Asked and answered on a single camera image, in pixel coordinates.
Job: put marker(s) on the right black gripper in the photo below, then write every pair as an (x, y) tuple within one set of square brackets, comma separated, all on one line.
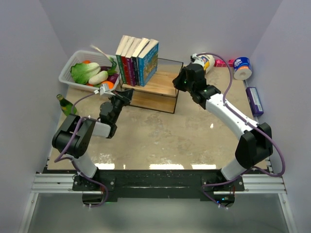
[(177, 82)]

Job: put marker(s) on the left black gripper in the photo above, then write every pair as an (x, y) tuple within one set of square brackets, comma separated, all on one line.
[(126, 96)]

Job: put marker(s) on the black wire wooden shelf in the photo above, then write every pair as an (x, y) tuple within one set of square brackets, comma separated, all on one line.
[(159, 93)]

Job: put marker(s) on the purple book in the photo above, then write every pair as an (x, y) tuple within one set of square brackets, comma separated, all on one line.
[(134, 43)]

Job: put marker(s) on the blue 26-storey treehouse book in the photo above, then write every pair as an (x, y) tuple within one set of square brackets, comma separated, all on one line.
[(147, 62)]

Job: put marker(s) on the little women book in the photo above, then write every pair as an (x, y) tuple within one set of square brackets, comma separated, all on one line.
[(140, 46)]

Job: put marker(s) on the green 104-storey treehouse book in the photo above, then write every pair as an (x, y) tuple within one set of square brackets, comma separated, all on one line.
[(119, 50)]

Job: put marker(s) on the red treehouse book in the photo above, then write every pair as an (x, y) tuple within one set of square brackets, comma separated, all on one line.
[(128, 42)]

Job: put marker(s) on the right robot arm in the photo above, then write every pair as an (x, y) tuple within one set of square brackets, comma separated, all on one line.
[(253, 147)]

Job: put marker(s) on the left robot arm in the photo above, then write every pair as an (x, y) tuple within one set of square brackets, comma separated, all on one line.
[(73, 136)]

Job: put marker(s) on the toy orange carrot slice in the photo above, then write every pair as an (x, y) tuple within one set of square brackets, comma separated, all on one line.
[(109, 84)]

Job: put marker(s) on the toy purple onion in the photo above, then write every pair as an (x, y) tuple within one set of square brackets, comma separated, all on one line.
[(113, 78)]

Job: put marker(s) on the toy green leek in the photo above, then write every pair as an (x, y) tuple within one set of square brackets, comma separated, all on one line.
[(111, 70)]

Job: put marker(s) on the toy white radish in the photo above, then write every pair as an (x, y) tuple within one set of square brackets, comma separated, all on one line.
[(98, 78)]

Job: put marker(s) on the brown core paper roll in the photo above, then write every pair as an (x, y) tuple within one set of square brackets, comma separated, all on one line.
[(209, 62)]

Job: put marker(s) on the white plastic basket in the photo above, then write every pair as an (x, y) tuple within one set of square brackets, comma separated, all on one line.
[(83, 56)]

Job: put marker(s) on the pink plastic object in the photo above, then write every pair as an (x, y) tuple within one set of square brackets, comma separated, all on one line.
[(221, 63)]

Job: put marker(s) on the toy green cabbage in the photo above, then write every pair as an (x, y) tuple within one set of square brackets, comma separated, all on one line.
[(81, 72)]

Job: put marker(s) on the green glass bottle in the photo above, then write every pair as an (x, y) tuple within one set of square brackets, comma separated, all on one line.
[(66, 106)]

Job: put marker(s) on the blue wrapped toilet roll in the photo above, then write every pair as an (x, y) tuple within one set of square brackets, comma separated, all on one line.
[(242, 68)]

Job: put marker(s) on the purple box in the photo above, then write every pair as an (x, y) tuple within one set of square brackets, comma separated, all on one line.
[(254, 101)]

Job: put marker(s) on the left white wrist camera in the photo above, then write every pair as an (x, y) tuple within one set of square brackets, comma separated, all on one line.
[(104, 90)]

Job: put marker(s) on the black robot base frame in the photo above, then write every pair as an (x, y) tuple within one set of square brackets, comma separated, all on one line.
[(111, 185)]

